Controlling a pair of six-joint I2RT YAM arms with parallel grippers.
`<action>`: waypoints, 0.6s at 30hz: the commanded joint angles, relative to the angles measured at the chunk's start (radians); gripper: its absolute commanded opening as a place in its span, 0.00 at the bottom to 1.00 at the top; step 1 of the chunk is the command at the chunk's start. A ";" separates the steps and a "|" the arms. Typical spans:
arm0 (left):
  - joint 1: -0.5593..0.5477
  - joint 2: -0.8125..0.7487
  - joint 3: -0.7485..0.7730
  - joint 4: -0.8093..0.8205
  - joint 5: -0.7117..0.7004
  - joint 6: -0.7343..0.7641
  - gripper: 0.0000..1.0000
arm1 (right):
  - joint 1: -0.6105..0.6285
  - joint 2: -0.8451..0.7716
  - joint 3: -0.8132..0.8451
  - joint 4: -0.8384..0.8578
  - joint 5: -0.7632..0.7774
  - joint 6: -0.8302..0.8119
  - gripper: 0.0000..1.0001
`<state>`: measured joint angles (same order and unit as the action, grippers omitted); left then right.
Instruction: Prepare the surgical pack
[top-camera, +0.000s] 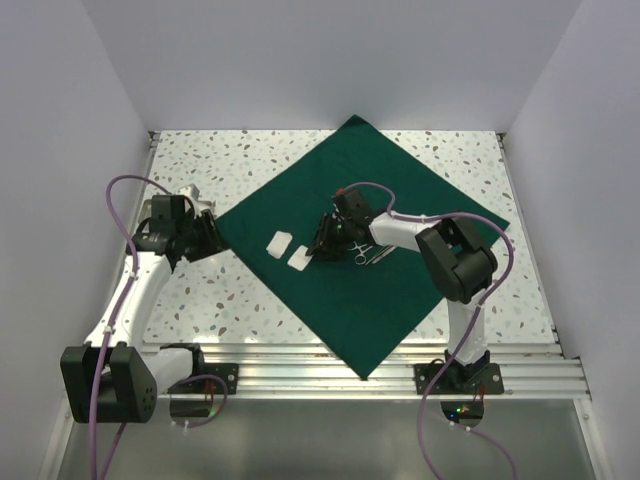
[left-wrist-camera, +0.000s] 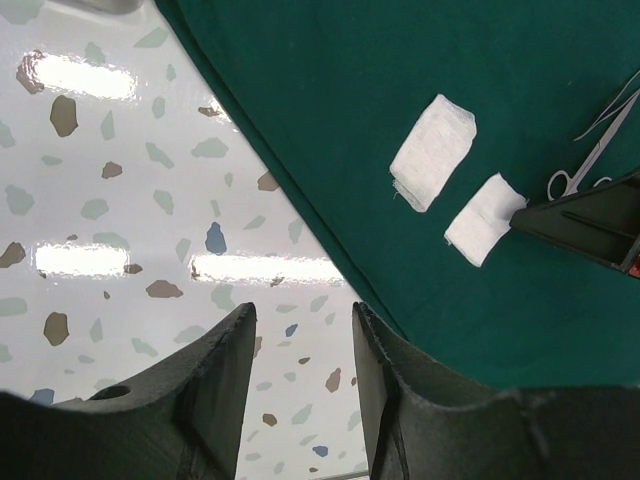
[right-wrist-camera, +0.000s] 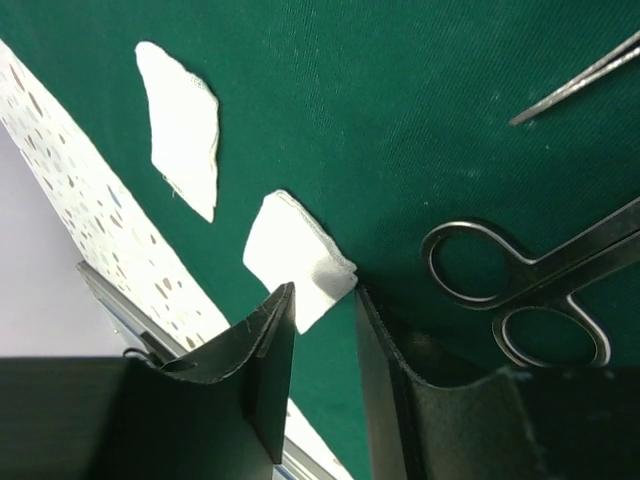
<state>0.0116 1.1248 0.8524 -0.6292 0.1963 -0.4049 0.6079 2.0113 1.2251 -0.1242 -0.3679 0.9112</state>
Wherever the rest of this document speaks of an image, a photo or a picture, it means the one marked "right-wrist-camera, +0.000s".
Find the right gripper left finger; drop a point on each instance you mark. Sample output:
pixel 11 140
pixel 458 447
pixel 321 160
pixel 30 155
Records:
pixel 225 401

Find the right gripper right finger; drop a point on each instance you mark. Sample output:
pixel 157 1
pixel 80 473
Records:
pixel 431 414

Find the white gauze pad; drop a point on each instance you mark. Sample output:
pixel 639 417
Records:
pixel 185 131
pixel 286 244

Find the steel surgical scissors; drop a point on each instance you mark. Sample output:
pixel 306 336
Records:
pixel 548 282

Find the green surgical drape cloth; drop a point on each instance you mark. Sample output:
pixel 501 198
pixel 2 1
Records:
pixel 383 119

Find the steel tweezers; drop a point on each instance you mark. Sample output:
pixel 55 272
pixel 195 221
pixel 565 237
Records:
pixel 622 54

